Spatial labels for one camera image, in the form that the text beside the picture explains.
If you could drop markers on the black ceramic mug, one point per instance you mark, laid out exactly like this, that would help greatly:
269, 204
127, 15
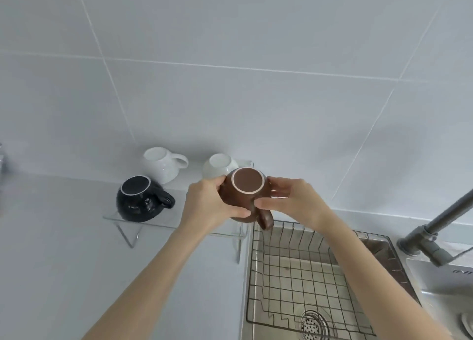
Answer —
138, 204

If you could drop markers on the round sink drain strainer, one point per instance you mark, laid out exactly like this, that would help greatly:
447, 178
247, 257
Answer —
314, 327

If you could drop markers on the brown ceramic mug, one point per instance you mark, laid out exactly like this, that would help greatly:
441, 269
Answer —
236, 202

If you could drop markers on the person's right forearm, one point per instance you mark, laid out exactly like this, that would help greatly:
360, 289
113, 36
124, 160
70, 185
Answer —
373, 277

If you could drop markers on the clear acrylic shelf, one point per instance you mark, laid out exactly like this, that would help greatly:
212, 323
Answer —
179, 194

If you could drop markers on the person's right thumb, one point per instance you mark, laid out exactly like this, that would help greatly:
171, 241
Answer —
269, 203

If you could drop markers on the white round object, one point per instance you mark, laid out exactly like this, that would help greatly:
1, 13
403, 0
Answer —
468, 325

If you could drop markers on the person's left hand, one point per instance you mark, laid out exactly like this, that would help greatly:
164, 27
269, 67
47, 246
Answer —
201, 206

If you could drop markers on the stainless steel sink cover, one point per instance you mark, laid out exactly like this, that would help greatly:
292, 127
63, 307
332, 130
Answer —
443, 288

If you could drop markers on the grey metal faucet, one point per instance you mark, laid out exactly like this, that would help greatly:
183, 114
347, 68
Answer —
425, 241

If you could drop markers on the white ceramic mug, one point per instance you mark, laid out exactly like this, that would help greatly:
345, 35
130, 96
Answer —
160, 166
218, 167

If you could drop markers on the person's left thumb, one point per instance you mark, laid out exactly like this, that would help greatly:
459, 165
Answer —
236, 213

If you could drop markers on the person's left forearm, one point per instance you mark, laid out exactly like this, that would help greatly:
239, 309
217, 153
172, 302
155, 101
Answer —
147, 284

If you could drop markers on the person's right hand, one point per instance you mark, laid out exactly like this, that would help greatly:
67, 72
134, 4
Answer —
301, 203

